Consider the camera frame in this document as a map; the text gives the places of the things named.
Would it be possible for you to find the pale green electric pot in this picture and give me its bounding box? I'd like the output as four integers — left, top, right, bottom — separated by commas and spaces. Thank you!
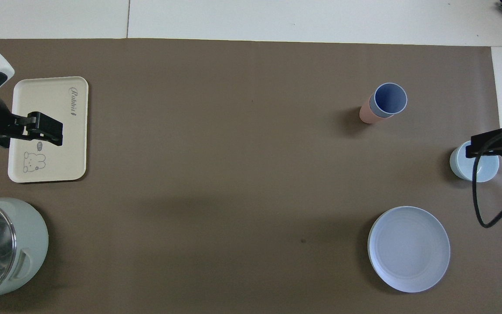
0, 198, 50, 304

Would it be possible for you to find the light blue bowl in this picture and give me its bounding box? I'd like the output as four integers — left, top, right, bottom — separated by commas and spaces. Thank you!
449, 140, 500, 183

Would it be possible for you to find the brown table mat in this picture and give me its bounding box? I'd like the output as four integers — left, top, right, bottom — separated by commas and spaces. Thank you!
0, 38, 502, 314

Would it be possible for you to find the cream tray with rabbit print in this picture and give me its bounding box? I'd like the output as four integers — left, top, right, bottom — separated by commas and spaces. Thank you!
7, 76, 89, 183

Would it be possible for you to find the blue ribbed cup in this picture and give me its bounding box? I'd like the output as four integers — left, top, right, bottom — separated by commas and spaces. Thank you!
369, 82, 408, 119

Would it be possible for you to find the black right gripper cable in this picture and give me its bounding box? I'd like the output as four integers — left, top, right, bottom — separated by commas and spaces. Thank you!
472, 126, 502, 229

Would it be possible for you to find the light blue plate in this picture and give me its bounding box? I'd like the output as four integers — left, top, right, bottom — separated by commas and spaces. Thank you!
367, 206, 451, 293

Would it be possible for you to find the pink ribbed cup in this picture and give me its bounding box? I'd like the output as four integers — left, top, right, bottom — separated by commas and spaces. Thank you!
359, 97, 383, 124

